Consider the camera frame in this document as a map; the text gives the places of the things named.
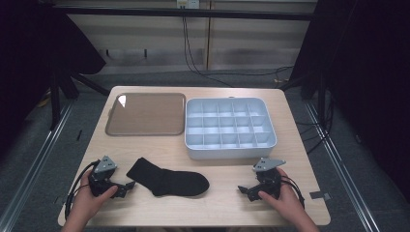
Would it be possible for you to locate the white compartment storage box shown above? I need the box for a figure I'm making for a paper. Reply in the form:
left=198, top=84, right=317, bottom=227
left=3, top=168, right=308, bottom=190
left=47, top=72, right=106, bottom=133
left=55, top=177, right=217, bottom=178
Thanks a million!
left=184, top=97, right=278, bottom=160

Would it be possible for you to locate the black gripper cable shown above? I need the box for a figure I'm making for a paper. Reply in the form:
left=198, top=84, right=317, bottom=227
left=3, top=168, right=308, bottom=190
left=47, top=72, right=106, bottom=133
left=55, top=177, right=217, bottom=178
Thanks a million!
left=279, top=175, right=306, bottom=209
left=64, top=159, right=101, bottom=220

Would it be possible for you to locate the white wall socket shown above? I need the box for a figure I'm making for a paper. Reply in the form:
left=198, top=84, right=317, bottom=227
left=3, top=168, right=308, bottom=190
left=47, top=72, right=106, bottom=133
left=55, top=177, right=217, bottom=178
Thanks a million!
left=176, top=0, right=201, bottom=10

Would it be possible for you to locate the black horizontal metal bar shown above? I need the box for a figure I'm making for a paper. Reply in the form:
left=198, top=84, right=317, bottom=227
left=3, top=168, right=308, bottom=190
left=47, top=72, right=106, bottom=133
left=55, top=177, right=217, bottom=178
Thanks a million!
left=52, top=6, right=318, bottom=22

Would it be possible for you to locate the black metal stand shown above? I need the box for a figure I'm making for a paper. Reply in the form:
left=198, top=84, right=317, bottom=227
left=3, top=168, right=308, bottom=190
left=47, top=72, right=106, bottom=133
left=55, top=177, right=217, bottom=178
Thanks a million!
left=279, top=69, right=331, bottom=125
left=47, top=62, right=112, bottom=131

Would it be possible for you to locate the person's right hand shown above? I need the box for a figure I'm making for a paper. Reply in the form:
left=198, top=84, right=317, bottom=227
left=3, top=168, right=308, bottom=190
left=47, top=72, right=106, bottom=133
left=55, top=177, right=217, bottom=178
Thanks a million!
left=257, top=167, right=306, bottom=223

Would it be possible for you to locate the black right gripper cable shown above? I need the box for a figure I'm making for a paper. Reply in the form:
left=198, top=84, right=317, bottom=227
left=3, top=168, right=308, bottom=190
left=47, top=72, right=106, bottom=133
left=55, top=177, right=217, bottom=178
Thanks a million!
left=279, top=175, right=306, bottom=209

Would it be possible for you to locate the brown tray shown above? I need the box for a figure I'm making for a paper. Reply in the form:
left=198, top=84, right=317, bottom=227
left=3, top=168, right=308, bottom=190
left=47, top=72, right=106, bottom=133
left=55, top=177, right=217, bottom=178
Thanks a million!
left=104, top=92, right=187, bottom=136

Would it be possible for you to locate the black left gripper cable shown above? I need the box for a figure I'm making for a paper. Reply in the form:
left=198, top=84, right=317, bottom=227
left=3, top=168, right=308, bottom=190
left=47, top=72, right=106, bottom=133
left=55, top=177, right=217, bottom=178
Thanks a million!
left=64, top=159, right=101, bottom=220

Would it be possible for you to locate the metal floor rail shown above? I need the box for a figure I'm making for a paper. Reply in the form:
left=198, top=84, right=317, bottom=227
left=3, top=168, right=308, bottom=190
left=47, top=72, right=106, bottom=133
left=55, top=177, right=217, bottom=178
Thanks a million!
left=0, top=101, right=74, bottom=232
left=304, top=101, right=382, bottom=232

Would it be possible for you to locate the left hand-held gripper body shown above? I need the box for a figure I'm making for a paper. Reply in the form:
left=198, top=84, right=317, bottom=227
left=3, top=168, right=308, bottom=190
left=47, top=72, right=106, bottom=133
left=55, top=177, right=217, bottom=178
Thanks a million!
left=87, top=155, right=119, bottom=198

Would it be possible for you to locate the person's left hand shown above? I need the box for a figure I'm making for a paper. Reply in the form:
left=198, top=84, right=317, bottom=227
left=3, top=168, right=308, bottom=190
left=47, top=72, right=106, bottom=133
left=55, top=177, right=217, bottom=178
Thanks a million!
left=69, top=170, right=119, bottom=223

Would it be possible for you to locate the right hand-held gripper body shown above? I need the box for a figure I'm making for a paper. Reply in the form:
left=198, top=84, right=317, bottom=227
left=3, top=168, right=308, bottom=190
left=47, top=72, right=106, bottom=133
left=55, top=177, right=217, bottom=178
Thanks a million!
left=251, top=157, right=287, bottom=200

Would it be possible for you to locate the black sock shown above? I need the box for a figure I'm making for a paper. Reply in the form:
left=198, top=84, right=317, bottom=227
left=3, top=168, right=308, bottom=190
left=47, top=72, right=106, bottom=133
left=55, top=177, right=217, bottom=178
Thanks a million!
left=126, top=157, right=211, bottom=197

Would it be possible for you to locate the dark curtain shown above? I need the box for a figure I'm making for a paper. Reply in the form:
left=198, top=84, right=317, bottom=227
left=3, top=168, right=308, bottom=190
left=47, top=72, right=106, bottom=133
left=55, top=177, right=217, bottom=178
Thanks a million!
left=0, top=0, right=108, bottom=159
left=289, top=0, right=410, bottom=202

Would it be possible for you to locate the black hanging wall cable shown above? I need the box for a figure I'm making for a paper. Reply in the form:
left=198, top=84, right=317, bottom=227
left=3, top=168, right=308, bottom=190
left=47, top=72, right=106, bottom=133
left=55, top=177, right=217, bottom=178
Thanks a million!
left=182, top=15, right=234, bottom=89

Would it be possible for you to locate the bundle of black floor cables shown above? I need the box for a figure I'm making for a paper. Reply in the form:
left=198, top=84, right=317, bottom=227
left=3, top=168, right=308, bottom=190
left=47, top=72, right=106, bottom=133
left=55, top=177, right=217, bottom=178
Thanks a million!
left=295, top=91, right=336, bottom=155

